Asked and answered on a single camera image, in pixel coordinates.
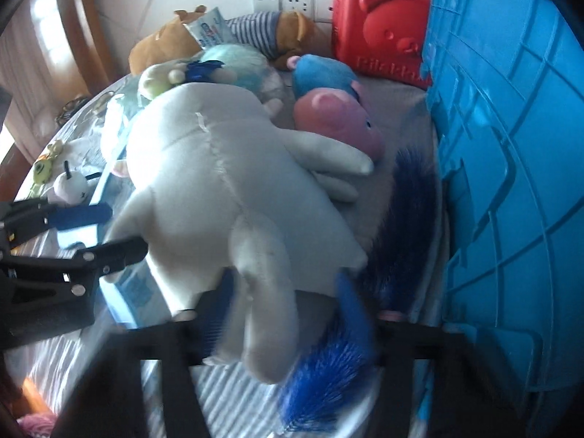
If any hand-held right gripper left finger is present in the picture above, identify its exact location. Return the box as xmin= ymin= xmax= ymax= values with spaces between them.
xmin=50 ymin=283 xmax=235 ymax=438

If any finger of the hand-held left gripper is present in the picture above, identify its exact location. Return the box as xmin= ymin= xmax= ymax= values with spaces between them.
xmin=9 ymin=197 xmax=113 ymax=243
xmin=63 ymin=236 xmax=149 ymax=284

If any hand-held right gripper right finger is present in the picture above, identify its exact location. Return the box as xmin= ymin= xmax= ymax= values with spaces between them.
xmin=337 ymin=274 xmax=518 ymax=438

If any white plush unicorn blue mane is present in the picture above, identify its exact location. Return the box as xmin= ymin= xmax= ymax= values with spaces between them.
xmin=100 ymin=83 xmax=439 ymax=426

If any blue fabric storage bin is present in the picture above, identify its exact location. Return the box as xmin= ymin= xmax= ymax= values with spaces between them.
xmin=423 ymin=0 xmax=584 ymax=438

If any teal plush toy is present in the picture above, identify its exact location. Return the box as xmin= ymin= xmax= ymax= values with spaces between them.
xmin=198 ymin=45 xmax=286 ymax=101

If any cloth-covered desktop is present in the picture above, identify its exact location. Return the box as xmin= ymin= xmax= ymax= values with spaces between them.
xmin=0 ymin=73 xmax=452 ymax=438

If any white round small toy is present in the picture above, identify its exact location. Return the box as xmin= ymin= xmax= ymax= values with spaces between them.
xmin=52 ymin=161 xmax=90 ymax=205

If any metal key bunch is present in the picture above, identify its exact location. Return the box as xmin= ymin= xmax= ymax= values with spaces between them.
xmin=55 ymin=95 xmax=112 ymax=125

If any pink cloth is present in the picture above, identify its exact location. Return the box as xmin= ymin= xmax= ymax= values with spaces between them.
xmin=16 ymin=413 xmax=58 ymax=438

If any white green plush blue bow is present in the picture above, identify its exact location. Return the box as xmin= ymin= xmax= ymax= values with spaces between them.
xmin=138 ymin=57 xmax=225 ymax=99

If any pale curtain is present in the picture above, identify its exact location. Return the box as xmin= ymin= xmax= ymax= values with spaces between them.
xmin=0 ymin=0 xmax=61 ymax=140

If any brown plush bear striped shirt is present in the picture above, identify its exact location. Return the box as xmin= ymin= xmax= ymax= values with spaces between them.
xmin=128 ymin=5 xmax=330 ymax=76

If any blue pink plush pig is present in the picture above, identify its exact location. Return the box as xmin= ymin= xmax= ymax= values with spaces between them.
xmin=287 ymin=54 xmax=387 ymax=161

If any red bear carry case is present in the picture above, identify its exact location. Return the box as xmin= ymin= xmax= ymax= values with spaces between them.
xmin=331 ymin=0 xmax=434 ymax=91

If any green monster keychain toy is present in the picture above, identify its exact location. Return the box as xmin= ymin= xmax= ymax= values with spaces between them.
xmin=33 ymin=141 xmax=65 ymax=188

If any wooden door frame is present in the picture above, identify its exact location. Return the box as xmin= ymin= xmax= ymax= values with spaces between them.
xmin=52 ymin=0 xmax=134 ymax=84

